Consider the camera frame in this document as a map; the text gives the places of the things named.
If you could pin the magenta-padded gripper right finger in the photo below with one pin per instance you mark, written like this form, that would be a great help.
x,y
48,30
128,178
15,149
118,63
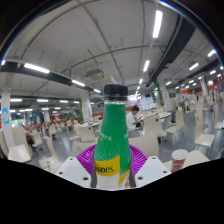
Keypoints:
x,y
151,168

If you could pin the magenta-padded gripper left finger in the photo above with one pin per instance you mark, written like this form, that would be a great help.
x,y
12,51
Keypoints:
x,y
73,170

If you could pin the green drink bottle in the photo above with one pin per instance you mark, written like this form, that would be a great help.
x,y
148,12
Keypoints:
x,y
112,140

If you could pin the beige cafeteria chairs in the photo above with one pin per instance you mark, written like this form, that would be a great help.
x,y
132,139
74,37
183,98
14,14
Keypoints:
x,y
148,141

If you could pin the red paper cup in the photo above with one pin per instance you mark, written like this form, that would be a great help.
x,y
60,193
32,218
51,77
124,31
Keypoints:
x,y
179,161

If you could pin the person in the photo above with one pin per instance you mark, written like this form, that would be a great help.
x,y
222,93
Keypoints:
x,y
130,120

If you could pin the ceiling air conditioner unit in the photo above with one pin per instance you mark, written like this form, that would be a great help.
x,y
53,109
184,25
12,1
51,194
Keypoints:
x,y
95,75

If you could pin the ceiling strip lights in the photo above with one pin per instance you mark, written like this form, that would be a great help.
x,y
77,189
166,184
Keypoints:
x,y
157,23

